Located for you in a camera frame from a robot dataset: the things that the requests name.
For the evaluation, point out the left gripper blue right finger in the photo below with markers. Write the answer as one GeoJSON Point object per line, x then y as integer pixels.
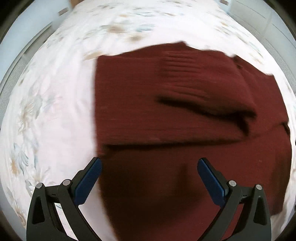
{"type": "Point", "coordinates": [254, 221]}

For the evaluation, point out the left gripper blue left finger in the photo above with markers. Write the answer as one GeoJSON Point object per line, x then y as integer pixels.
{"type": "Point", "coordinates": [43, 221]}

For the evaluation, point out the dark red knit sweater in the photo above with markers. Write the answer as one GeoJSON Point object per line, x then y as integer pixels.
{"type": "Point", "coordinates": [158, 110]}

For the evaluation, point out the pink floral bed cover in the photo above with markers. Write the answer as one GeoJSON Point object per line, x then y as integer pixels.
{"type": "Point", "coordinates": [49, 131]}

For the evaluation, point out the white radiator cover cabinet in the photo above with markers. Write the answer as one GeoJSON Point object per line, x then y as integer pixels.
{"type": "Point", "coordinates": [20, 63]}

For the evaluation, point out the white wardrobe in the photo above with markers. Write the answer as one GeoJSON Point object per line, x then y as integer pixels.
{"type": "Point", "coordinates": [269, 25]}

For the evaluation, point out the left wall switch plate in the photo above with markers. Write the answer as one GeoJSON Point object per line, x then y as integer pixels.
{"type": "Point", "coordinates": [63, 11]}

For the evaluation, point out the wall switch plate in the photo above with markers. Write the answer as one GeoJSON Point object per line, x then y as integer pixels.
{"type": "Point", "coordinates": [63, 11]}
{"type": "Point", "coordinates": [225, 2]}

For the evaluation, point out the right wall switch plate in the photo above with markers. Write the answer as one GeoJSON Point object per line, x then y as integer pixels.
{"type": "Point", "coordinates": [225, 2]}

